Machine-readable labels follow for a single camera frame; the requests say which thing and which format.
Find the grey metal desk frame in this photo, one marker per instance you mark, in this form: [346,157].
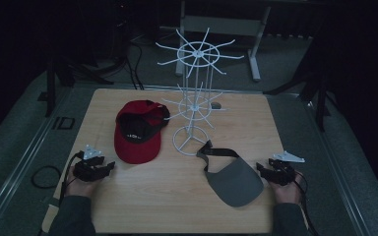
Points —
[223,26]

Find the red baseball cap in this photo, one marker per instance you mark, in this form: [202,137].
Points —
[138,134]

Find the grey sun visor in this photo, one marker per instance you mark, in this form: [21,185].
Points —
[234,183]

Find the person's left hand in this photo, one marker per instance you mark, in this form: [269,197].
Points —
[80,188]

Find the person's right hand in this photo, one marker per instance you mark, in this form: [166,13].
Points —
[288,193]

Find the black rectangular frame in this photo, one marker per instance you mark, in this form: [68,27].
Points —
[59,123]

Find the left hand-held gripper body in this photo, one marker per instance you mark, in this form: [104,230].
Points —
[90,172]

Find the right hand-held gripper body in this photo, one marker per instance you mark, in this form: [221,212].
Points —
[283,173]

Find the grey table grommet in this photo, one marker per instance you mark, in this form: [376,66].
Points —
[215,105]

